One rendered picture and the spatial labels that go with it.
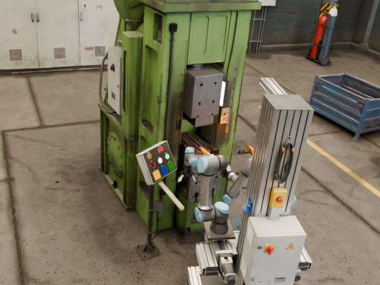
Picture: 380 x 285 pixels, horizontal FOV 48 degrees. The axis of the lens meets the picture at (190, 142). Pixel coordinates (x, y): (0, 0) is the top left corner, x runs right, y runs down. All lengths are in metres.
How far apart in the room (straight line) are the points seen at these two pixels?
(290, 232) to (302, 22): 9.51
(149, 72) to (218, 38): 0.73
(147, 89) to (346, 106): 4.15
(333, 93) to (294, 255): 4.93
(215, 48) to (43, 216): 2.57
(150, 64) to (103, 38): 5.04
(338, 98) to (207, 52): 4.04
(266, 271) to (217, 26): 2.11
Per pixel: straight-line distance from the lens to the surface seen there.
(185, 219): 4.53
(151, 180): 3.70
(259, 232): 2.90
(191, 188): 4.29
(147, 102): 4.26
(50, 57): 9.01
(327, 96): 7.78
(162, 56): 3.76
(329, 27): 10.96
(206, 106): 3.98
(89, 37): 9.04
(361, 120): 7.36
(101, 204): 5.08
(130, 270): 4.29
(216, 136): 4.40
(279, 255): 3.03
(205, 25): 3.88
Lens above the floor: 3.02
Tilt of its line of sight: 28 degrees down
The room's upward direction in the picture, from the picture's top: 5 degrees clockwise
